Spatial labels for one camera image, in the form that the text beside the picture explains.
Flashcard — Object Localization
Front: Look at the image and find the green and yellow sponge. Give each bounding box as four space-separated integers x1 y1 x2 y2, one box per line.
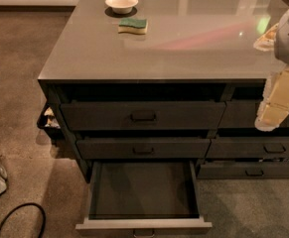
118 18 148 35

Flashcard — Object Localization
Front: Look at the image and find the middle right drawer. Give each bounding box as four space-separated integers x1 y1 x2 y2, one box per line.
207 137 289 159

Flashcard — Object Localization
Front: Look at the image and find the grey kitchen counter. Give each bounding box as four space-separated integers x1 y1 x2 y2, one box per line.
37 0 289 183

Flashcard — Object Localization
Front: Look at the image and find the top right drawer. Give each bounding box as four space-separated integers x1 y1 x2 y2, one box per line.
218 100 289 129

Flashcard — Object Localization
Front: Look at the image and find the black floor cable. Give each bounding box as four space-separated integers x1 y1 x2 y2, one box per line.
0 202 47 238

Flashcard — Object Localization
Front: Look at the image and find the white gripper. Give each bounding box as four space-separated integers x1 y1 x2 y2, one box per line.
253 9 289 132

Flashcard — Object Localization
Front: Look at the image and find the black bin beside counter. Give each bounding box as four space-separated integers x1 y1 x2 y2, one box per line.
37 104 64 140

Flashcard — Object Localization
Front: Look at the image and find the open bottom left drawer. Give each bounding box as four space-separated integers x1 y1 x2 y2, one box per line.
75 161 213 238

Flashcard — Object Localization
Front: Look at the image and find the bottom right drawer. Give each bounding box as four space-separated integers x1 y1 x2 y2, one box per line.
197 162 289 179

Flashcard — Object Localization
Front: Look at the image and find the middle left drawer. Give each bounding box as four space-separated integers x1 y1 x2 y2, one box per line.
76 137 211 160

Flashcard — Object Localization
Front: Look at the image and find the top left drawer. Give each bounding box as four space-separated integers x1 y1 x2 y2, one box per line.
60 101 225 131

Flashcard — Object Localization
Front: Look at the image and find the white ceramic bowl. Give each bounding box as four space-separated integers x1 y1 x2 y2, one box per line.
105 0 138 15

